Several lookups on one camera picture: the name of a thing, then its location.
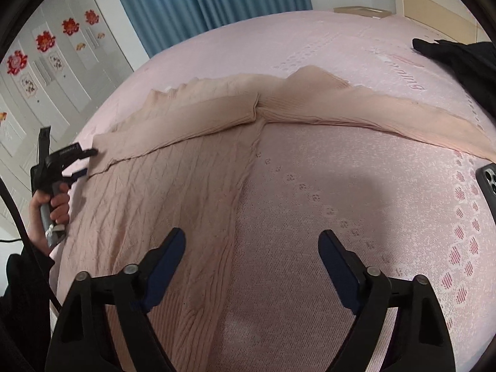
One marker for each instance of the cream wooden headboard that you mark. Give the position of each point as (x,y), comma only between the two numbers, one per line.
(450,19)

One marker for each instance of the person's left hand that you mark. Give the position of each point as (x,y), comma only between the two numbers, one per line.
(52,209)

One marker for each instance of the white wardrobe with red decals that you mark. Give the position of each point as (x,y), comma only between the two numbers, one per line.
(61,67)

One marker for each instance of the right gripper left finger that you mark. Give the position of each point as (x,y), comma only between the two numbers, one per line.
(82,339)

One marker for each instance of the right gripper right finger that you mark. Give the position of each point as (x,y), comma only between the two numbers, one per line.
(420,339)

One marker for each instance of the black puffer jacket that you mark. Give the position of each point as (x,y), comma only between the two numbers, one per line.
(473,65)

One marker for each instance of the beige knit sweater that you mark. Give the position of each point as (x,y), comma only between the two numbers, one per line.
(253,168)

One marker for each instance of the black smartphone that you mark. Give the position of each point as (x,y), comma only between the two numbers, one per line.
(486,180)

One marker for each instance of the pink patterned bed sheet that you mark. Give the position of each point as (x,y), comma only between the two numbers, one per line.
(366,48)

